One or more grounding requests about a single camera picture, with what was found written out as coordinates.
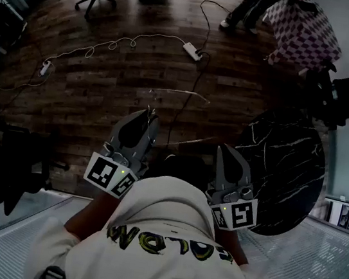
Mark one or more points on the white printed T-shirt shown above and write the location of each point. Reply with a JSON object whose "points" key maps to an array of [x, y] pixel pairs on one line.
{"points": [[156, 263]]}

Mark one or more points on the person's black trousers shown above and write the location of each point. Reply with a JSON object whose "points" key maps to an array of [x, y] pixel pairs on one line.
{"points": [[180, 167]]}

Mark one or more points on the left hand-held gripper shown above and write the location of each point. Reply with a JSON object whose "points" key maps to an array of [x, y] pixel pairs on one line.
{"points": [[104, 174]]}

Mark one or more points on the long white power strip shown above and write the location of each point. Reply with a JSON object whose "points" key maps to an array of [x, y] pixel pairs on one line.
{"points": [[191, 50]]}

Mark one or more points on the black marble round table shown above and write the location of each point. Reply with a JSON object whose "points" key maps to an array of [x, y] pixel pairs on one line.
{"points": [[283, 171]]}

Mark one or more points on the pink white checkered box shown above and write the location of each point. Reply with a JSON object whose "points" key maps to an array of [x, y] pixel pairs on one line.
{"points": [[304, 34]]}

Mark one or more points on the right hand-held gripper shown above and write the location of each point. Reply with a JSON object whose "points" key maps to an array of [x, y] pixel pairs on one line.
{"points": [[241, 214]]}

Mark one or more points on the small white power adapter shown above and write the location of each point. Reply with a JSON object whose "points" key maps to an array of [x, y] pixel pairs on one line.
{"points": [[44, 69]]}

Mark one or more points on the person's left forearm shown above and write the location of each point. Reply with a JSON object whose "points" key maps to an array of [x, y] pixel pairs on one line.
{"points": [[95, 214]]}

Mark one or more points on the person's right forearm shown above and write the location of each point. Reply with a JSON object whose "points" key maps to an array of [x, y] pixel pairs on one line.
{"points": [[230, 244]]}

